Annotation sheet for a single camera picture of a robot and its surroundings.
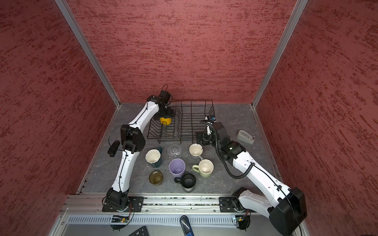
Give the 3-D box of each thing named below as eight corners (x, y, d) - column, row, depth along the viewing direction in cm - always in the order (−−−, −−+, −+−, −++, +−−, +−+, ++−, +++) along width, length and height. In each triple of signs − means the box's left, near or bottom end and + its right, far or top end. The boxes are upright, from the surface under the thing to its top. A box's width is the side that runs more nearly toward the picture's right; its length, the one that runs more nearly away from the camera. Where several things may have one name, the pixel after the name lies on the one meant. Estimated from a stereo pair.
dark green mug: (148, 169, 88) (143, 162, 79) (151, 155, 94) (147, 146, 85) (162, 170, 88) (159, 162, 79) (164, 155, 94) (161, 146, 85)
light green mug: (200, 183, 83) (201, 178, 75) (193, 171, 87) (193, 165, 79) (214, 174, 87) (216, 168, 79) (206, 163, 91) (207, 156, 83)
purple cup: (170, 181, 83) (167, 174, 74) (171, 166, 89) (169, 158, 79) (185, 181, 83) (184, 174, 74) (185, 166, 89) (184, 158, 79)
